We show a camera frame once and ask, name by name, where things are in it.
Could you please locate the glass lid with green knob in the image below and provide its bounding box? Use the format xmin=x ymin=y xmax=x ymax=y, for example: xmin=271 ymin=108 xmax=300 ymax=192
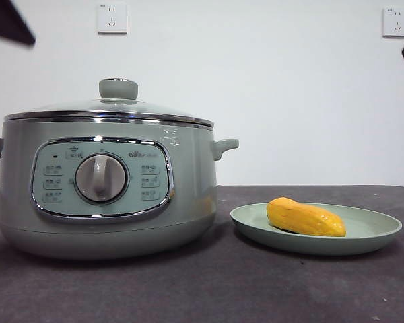
xmin=3 ymin=77 xmax=214 ymax=129

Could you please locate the pale green round plate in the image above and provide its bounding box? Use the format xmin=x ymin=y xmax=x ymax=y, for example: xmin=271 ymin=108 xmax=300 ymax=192
xmin=230 ymin=201 xmax=403 ymax=257

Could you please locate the pale green electric steamer pot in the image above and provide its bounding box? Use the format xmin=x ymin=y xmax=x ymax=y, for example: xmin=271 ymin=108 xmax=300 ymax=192
xmin=0 ymin=121 xmax=240 ymax=261

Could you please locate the white wall socket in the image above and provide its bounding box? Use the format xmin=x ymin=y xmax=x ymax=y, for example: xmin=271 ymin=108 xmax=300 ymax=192
xmin=382 ymin=6 xmax=404 ymax=38
xmin=97 ymin=2 xmax=128 ymax=36

